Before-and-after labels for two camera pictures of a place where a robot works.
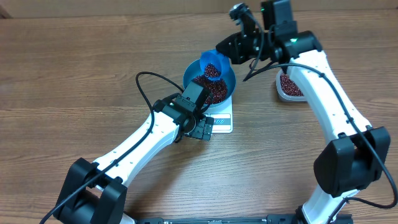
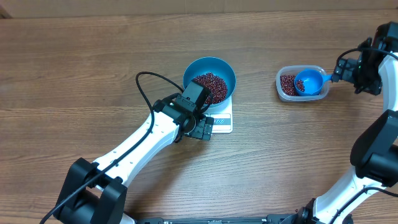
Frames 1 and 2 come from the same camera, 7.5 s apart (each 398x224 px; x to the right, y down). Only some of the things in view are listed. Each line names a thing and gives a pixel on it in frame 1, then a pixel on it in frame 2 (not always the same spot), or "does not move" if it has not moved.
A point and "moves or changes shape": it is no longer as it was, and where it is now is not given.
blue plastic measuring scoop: [213, 56] moves or changes shape
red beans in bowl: [217, 86] does not move
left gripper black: [204, 128] does not move
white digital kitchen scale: [222, 116] does not move
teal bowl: [194, 70] does not move
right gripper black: [240, 56] to [344, 71]
